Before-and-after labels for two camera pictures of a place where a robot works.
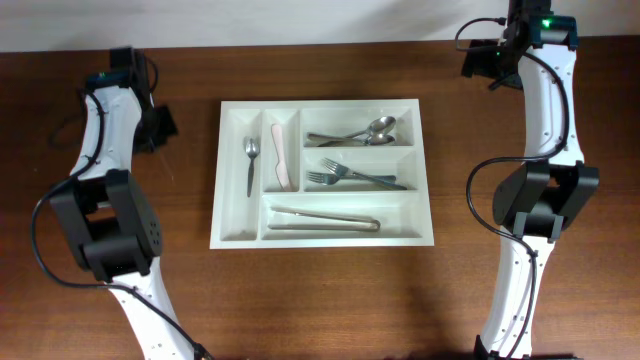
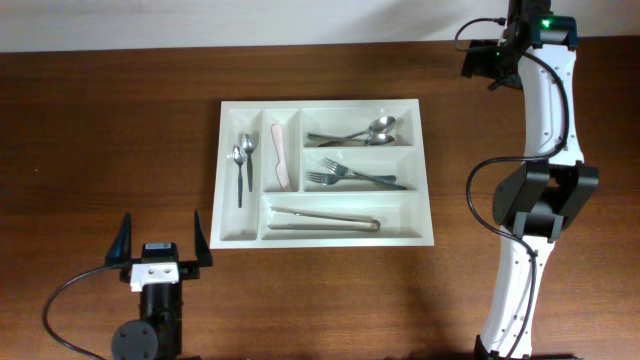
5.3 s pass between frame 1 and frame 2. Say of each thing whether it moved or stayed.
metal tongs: stayed
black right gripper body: stayed
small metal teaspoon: moved
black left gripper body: moved
